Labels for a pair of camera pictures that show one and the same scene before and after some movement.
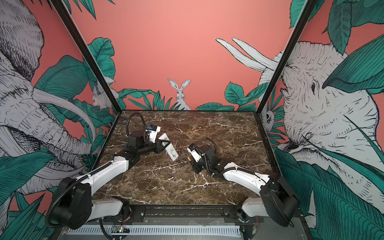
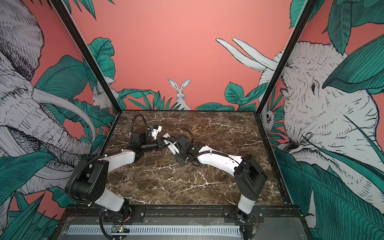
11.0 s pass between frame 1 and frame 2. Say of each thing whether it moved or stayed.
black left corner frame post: stayed
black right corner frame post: stayed
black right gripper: moved
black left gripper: stayed
